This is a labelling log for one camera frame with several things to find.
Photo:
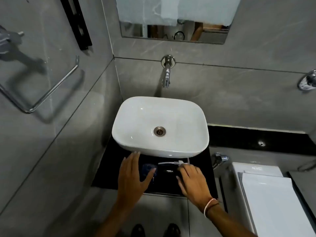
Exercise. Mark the black wall rack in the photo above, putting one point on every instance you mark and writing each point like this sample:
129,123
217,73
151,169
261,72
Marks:
76,24

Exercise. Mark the white toilet lid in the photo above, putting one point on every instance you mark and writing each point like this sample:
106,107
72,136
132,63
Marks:
271,207

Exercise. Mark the person's left hand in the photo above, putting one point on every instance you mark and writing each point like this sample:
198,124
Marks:
129,185

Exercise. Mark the person's right forearm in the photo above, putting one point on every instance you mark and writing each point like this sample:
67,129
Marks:
227,224

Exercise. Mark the white toilet cistern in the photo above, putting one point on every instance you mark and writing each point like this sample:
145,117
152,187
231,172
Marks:
256,167

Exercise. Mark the black stone ledge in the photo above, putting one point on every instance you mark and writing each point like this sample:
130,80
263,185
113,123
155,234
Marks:
246,138

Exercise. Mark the white wash basin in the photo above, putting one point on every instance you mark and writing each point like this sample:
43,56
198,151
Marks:
160,113

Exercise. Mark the person's right thumb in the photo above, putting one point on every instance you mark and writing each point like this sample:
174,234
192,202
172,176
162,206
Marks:
181,183

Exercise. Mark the chrome wall faucet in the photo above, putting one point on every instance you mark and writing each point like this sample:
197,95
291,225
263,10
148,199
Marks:
167,71

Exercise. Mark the brown thread wristband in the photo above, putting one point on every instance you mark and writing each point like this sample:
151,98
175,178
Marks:
213,206

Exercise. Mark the person's left thumb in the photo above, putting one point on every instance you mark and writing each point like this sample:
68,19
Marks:
150,176

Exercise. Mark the white thread wristband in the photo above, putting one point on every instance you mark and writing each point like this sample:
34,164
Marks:
208,206

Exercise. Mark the black shoe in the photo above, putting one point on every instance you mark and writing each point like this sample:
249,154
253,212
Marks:
138,231
172,230

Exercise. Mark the person's right hand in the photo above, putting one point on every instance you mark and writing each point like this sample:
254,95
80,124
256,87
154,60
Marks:
195,186

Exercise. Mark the wall mirror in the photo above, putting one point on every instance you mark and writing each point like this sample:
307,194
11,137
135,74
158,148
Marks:
172,12

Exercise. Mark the chrome wall fixture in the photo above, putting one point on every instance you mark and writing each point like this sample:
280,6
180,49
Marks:
307,81

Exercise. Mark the dark blue pump bottle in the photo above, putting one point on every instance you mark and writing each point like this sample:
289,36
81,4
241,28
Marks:
166,174

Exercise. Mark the chrome angle valve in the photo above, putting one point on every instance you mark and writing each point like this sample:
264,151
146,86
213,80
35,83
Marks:
220,159

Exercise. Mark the metal basin drain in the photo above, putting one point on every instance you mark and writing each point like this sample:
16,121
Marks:
159,131

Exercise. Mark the person's left forearm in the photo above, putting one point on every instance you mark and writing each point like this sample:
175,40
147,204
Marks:
118,222

